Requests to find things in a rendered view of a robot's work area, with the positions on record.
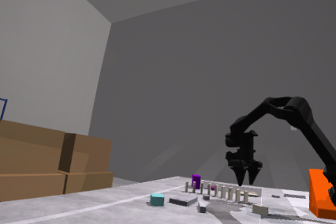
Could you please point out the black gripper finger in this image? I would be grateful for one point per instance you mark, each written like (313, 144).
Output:
(240, 174)
(252, 174)

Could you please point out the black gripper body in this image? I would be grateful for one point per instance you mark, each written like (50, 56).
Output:
(246, 159)

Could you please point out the teal block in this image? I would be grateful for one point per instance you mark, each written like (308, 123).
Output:
(157, 200)

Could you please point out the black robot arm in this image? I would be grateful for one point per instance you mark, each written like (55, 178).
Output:
(298, 113)

